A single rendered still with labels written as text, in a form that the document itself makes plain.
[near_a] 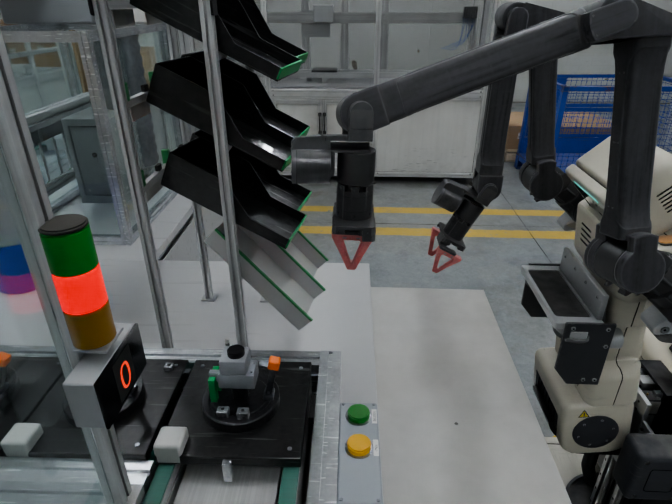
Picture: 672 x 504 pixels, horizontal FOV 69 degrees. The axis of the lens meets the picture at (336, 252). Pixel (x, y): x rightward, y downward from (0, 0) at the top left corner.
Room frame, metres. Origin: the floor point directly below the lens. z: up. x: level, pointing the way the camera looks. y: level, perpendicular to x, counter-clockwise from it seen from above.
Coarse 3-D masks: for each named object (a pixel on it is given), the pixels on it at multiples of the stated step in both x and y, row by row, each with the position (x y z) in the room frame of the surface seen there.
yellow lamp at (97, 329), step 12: (108, 300) 0.50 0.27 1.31; (96, 312) 0.47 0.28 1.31; (108, 312) 0.49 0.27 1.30; (72, 324) 0.46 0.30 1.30; (84, 324) 0.46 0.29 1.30; (96, 324) 0.47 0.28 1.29; (108, 324) 0.48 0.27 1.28; (72, 336) 0.47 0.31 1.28; (84, 336) 0.46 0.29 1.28; (96, 336) 0.47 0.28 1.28; (108, 336) 0.48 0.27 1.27; (84, 348) 0.46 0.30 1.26; (96, 348) 0.47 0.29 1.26
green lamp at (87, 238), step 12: (84, 228) 0.49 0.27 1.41; (48, 240) 0.46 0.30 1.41; (60, 240) 0.46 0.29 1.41; (72, 240) 0.47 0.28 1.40; (84, 240) 0.48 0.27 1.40; (48, 252) 0.47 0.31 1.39; (60, 252) 0.46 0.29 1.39; (72, 252) 0.47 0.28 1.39; (84, 252) 0.48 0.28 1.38; (96, 252) 0.50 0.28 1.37; (48, 264) 0.47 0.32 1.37; (60, 264) 0.46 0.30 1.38; (72, 264) 0.47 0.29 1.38; (84, 264) 0.47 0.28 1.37; (96, 264) 0.49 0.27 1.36; (60, 276) 0.46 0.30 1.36; (72, 276) 0.47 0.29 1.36
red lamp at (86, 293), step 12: (84, 276) 0.47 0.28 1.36; (96, 276) 0.48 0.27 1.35; (60, 288) 0.47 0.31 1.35; (72, 288) 0.46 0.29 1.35; (84, 288) 0.47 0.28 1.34; (96, 288) 0.48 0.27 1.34; (60, 300) 0.47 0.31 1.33; (72, 300) 0.46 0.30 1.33; (84, 300) 0.47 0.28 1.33; (96, 300) 0.48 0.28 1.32; (72, 312) 0.46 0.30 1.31; (84, 312) 0.47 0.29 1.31
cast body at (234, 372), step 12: (228, 348) 0.68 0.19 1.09; (240, 348) 0.68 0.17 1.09; (228, 360) 0.66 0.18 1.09; (240, 360) 0.66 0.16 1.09; (252, 360) 0.69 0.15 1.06; (216, 372) 0.67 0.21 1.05; (228, 372) 0.65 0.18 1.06; (240, 372) 0.65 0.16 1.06; (252, 372) 0.66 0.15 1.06; (228, 384) 0.65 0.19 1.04; (240, 384) 0.65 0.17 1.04; (252, 384) 0.65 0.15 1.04
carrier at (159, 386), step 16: (144, 368) 0.77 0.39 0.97; (160, 368) 0.77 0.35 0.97; (176, 368) 0.77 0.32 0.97; (144, 384) 0.72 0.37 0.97; (160, 384) 0.72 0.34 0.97; (176, 384) 0.72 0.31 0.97; (128, 400) 0.66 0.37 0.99; (144, 400) 0.68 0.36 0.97; (160, 400) 0.68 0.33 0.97; (128, 416) 0.64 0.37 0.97; (144, 416) 0.64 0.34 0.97; (160, 416) 0.64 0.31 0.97; (128, 432) 0.61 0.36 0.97; (144, 432) 0.61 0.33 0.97; (128, 448) 0.57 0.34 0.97; (144, 448) 0.57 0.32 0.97
